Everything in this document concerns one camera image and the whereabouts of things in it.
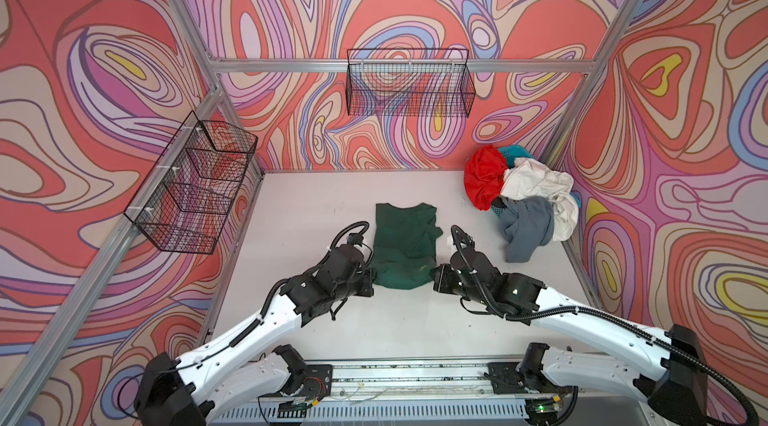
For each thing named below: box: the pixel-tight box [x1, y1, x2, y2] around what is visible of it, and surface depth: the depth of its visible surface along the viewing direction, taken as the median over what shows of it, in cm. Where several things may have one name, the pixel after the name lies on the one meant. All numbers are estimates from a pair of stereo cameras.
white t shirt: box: [500, 157, 579, 241], surface depth 100 cm
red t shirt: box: [464, 145, 507, 211], surface depth 103 cm
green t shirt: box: [370, 203, 443, 289], surface depth 98 cm
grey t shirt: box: [498, 195, 555, 263], surface depth 93 cm
